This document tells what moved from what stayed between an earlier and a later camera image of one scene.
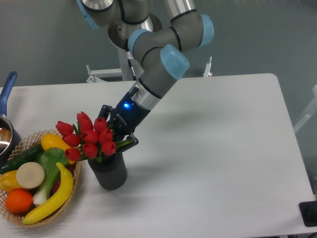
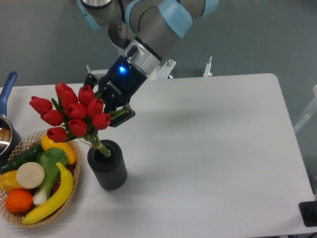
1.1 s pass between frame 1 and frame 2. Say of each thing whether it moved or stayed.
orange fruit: stayed
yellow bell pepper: stayed
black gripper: moved
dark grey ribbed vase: stayed
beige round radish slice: stayed
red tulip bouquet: moved
